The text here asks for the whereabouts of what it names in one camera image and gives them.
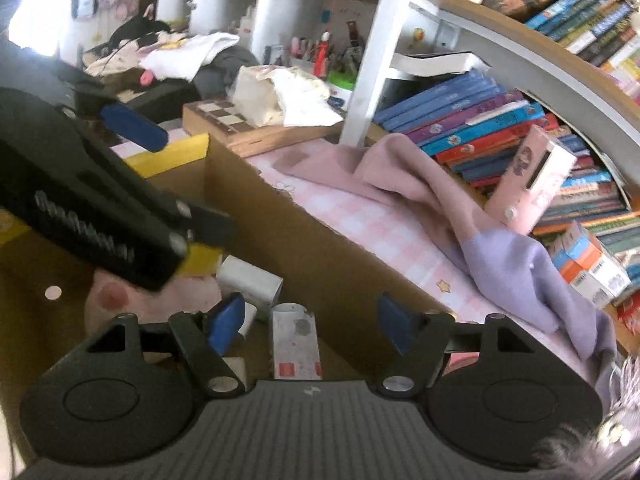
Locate white square charger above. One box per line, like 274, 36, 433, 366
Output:
216, 256, 283, 312

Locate white red small box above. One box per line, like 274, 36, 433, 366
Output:
269, 302, 322, 382

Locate yellow cardboard box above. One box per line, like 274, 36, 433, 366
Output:
1, 134, 440, 464

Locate pink plush pig toy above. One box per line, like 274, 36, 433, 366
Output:
85, 270, 222, 335

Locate beige large power adapter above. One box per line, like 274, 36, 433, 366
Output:
224, 356, 247, 387

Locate yellow tape roll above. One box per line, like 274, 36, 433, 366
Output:
176, 243, 224, 276

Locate pile of clothes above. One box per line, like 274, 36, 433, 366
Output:
85, 15, 257, 96

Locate wooden chess board box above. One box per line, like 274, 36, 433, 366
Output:
182, 98, 342, 158

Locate pink cartoon table mat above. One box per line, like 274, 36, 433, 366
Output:
247, 140, 600, 385

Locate purple pink cloth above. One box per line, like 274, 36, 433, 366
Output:
273, 133, 617, 379

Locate orange white medicine boxes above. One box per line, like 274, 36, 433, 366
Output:
549, 221, 630, 309

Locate white side shelf unit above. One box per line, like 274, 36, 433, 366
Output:
154, 0, 386, 76

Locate white bookshelf with books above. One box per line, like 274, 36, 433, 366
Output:
339, 0, 640, 356

